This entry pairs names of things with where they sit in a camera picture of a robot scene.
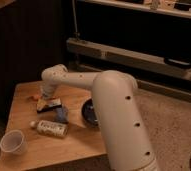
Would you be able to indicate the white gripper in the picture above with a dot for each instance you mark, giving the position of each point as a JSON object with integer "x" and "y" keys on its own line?
{"x": 47, "y": 92}

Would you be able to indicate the translucent plastic cup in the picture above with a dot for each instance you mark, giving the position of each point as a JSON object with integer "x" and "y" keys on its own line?
{"x": 13, "y": 142}

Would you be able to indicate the clear plastic bottle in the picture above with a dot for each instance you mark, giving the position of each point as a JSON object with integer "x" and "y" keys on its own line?
{"x": 49, "y": 128}

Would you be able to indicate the wooden table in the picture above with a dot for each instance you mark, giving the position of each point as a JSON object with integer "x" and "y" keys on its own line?
{"x": 81, "y": 141}

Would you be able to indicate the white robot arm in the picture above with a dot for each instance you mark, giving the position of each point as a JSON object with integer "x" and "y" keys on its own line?
{"x": 113, "y": 95}

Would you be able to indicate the black bowl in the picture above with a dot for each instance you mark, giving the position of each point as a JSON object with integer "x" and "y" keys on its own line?
{"x": 88, "y": 113}

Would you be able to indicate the wooden shelf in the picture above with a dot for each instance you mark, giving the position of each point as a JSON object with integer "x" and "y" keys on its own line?
{"x": 139, "y": 7}

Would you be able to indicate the orange carrot toy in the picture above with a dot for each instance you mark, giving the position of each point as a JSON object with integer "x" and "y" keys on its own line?
{"x": 35, "y": 97}

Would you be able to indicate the grey metal bench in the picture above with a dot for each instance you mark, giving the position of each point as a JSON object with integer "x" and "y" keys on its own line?
{"x": 126, "y": 57}

